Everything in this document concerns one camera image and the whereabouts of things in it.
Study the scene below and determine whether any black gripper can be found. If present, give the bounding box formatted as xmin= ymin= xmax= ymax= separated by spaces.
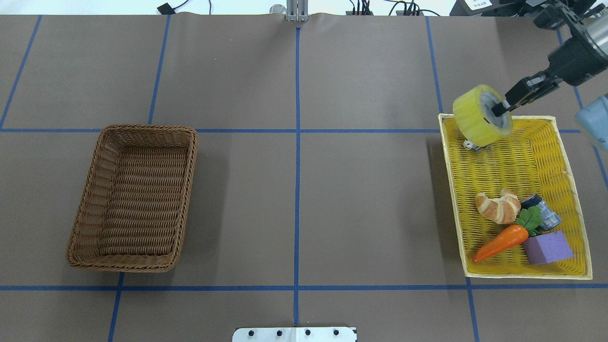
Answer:
xmin=491 ymin=36 xmax=608 ymax=117

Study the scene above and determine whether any yellow tape roll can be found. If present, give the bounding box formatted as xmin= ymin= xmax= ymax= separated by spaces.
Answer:
xmin=452 ymin=84 xmax=514 ymax=147

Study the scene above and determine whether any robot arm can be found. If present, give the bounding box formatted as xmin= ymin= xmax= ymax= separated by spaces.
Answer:
xmin=492 ymin=17 xmax=608 ymax=150

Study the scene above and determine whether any yellow woven basket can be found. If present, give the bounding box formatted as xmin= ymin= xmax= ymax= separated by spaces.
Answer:
xmin=438 ymin=113 xmax=593 ymax=280

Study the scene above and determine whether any brown wicker basket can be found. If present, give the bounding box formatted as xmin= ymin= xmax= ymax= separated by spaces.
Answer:
xmin=66 ymin=125 xmax=198 ymax=273

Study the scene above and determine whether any panda figurine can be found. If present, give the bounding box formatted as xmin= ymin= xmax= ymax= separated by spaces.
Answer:
xmin=463 ymin=140 xmax=484 ymax=152

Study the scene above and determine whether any toy croissant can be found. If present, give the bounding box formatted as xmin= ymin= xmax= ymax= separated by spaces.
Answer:
xmin=475 ymin=188 xmax=522 ymax=225

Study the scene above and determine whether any small black-capped bottle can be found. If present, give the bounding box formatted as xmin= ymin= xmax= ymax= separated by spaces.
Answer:
xmin=520 ymin=193 xmax=562 ymax=232

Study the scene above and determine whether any orange toy carrot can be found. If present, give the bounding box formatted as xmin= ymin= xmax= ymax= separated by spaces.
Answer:
xmin=473 ymin=206 xmax=542 ymax=263

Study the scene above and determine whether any purple foam cube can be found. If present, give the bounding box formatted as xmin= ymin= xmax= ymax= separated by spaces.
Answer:
xmin=522 ymin=231 xmax=574 ymax=266

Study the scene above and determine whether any small black device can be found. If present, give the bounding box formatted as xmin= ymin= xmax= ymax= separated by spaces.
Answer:
xmin=157 ymin=3 xmax=175 ymax=15

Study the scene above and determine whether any aluminium frame post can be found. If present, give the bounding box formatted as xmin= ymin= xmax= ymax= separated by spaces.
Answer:
xmin=286 ymin=0 xmax=310 ymax=22

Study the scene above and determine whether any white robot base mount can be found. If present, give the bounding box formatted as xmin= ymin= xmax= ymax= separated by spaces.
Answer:
xmin=232 ymin=326 xmax=358 ymax=342

